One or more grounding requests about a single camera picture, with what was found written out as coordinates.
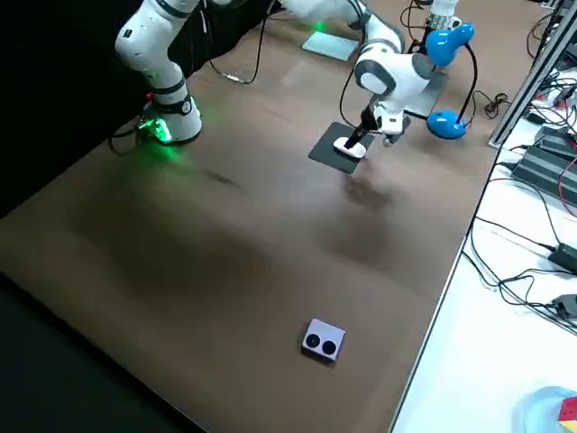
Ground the black base cable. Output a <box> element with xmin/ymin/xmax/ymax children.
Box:
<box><xmin>107</xmin><ymin>117</ymin><xmax>152</xmax><ymax>157</ymax></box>

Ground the black power adapter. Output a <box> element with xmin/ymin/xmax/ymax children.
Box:
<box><xmin>552</xmin><ymin>293</ymin><xmax>577</xmax><ymax>322</ymax></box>
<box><xmin>547</xmin><ymin>242</ymin><xmax>577</xmax><ymax>272</ymax></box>

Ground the translucent blue plastic bag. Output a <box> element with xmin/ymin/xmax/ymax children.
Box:
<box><xmin>516</xmin><ymin>385</ymin><xmax>577</xmax><ymax>433</ymax></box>

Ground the black lamp power cord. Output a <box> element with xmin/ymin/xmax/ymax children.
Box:
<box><xmin>468</xmin><ymin>89</ymin><xmax>513</xmax><ymax>121</ymax></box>

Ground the colourful puzzle cube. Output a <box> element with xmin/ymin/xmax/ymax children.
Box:
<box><xmin>556</xmin><ymin>395</ymin><xmax>577</xmax><ymax>433</ymax></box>

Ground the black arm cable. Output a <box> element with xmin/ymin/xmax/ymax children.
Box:
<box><xmin>399</xmin><ymin>0</ymin><xmax>435</xmax><ymax>51</ymax></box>
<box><xmin>205</xmin><ymin>0</ymin><xmax>375</xmax><ymax>133</ymax></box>

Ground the aluminium profile post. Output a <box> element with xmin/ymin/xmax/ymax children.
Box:
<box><xmin>489</xmin><ymin>8</ymin><xmax>577</xmax><ymax>148</ymax></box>

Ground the black ribbed power box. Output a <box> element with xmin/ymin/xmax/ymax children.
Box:
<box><xmin>510</xmin><ymin>143</ymin><xmax>577</xmax><ymax>199</ymax></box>
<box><xmin>534</xmin><ymin>125</ymin><xmax>577</xmax><ymax>152</ymax></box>

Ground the white computer mouse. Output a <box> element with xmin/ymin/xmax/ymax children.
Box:
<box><xmin>333</xmin><ymin>136</ymin><xmax>367</xmax><ymax>160</ymax></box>

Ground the blue desk lamp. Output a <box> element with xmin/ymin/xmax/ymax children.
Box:
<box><xmin>425</xmin><ymin>22</ymin><xmax>480</xmax><ymax>140</ymax></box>

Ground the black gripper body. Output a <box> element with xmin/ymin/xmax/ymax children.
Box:
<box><xmin>359</xmin><ymin>102</ymin><xmax>384</xmax><ymax>133</ymax></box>

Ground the black mouse pad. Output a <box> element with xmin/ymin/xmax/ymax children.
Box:
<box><xmin>308</xmin><ymin>120</ymin><xmax>377</xmax><ymax>176</ymax></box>

